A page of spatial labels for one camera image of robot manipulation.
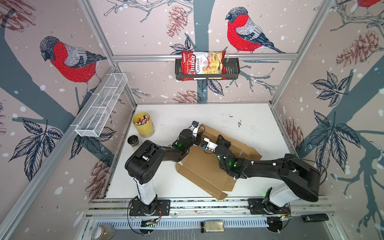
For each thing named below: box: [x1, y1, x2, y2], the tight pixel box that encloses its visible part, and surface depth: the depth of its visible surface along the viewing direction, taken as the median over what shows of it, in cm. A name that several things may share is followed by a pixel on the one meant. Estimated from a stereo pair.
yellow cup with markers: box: [132, 112, 155, 138], surface depth 99 cm
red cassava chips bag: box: [181, 50, 227, 82], surface depth 90 cm
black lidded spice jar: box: [127, 135, 139, 147], surface depth 89 cm
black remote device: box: [301, 213, 330, 223], surface depth 70 cm
